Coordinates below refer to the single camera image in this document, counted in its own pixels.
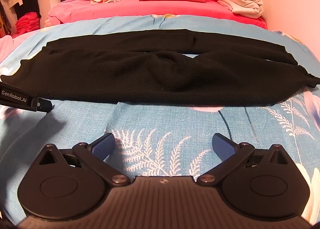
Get black pants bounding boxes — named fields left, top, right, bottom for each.
left=0, top=29, right=320, bottom=107

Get cream folded blanket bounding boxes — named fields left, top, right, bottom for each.
left=217, top=0, right=264, bottom=18

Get red bed sheet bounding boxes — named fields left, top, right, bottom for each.
left=47, top=0, right=268, bottom=29

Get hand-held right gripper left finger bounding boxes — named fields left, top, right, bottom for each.
left=37, top=132, right=131, bottom=186

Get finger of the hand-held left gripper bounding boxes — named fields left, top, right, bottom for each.
left=36, top=97, right=53, bottom=113

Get pile of red folded clothes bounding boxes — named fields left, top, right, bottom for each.
left=11, top=12, right=42, bottom=38

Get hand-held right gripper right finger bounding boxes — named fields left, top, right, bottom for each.
left=196, top=133, right=290, bottom=185

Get blue floral blanket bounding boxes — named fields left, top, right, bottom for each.
left=0, top=14, right=320, bottom=225

